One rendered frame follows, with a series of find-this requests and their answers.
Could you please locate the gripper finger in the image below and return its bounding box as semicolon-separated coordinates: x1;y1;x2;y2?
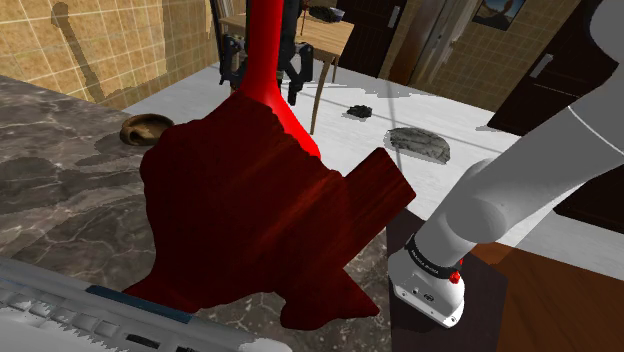
218;33;246;92
281;42;315;106

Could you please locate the wooden table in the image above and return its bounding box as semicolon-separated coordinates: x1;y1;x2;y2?
219;5;356;136

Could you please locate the dark door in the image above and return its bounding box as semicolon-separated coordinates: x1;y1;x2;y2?
336;0;409;79
487;0;624;235

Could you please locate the small black object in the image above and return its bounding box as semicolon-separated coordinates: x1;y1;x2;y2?
346;104;375;120

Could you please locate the brown bowl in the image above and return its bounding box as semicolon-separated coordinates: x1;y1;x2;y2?
119;112;175;147

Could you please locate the red long-necked vase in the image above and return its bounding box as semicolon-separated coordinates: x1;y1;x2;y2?
122;0;418;332

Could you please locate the wall picture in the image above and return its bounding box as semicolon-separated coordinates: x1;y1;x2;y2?
471;0;527;32

